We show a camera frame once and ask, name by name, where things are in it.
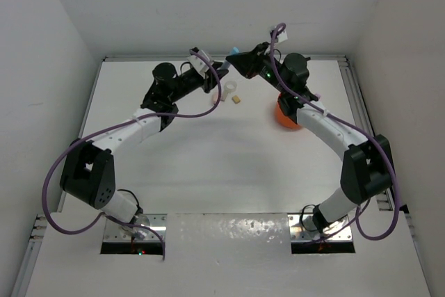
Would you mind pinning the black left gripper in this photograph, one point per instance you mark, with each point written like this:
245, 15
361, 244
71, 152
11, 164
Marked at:
210, 81

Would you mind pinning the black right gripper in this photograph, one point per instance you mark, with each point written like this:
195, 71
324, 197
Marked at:
248, 62

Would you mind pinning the blue capped glue stick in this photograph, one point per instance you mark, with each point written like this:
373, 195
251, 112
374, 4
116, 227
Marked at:
226, 64

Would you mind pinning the clear tape dispenser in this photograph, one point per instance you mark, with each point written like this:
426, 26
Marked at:
229, 87

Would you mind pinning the pink mini stapler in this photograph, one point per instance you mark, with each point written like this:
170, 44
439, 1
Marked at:
215, 98

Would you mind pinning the yellow eraser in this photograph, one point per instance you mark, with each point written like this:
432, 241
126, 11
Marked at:
236, 99

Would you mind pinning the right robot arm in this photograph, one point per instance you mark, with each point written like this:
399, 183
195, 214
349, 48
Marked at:
366, 161

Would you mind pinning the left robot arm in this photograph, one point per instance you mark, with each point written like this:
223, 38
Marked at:
89, 170

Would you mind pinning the orange round organizer container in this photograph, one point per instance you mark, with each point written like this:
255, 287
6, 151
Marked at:
283, 120

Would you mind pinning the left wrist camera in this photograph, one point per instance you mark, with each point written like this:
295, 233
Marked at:
199, 58

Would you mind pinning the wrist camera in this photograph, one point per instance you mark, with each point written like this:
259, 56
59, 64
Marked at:
199, 58
278, 34

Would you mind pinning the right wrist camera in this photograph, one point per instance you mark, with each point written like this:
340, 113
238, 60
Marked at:
278, 34

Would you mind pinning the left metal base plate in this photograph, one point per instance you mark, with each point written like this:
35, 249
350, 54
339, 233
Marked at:
147, 225

